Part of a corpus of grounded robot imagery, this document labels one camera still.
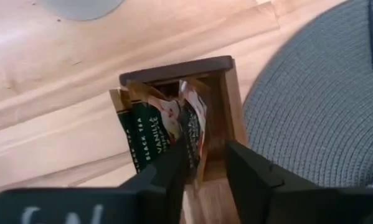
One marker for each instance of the green vanilla tea packet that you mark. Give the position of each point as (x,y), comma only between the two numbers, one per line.
(152,124)

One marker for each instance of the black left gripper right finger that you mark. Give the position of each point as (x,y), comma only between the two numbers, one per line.
(298,208)

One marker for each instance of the round grey woven placemat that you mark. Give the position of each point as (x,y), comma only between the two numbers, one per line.
(314,109)

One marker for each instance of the green black tea packet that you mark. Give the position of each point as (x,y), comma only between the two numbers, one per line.
(128,130)

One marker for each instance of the wooden tea box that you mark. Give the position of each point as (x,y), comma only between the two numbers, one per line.
(233,109)

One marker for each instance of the grey round disc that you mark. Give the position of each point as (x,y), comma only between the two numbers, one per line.
(80,7)

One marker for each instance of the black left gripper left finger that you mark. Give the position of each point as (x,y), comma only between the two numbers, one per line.
(80,208)

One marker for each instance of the tea packet with picture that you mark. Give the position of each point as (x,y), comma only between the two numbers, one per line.
(194,124)

